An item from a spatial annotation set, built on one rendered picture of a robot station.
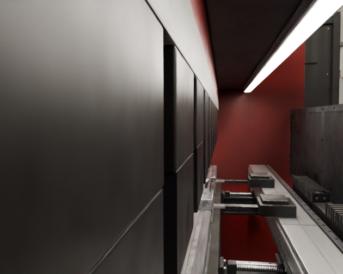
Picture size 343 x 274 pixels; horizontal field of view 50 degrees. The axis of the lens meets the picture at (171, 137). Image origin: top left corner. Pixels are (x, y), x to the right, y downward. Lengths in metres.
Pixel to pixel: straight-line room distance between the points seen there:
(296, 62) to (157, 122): 2.45
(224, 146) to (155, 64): 2.38
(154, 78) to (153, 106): 0.01
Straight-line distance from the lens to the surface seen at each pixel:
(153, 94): 0.17
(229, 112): 2.54
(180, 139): 0.27
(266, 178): 1.68
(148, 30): 0.16
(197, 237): 1.04
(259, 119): 2.56
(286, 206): 1.20
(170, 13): 0.23
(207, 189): 1.60
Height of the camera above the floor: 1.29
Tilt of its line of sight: 3 degrees down
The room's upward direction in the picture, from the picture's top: straight up
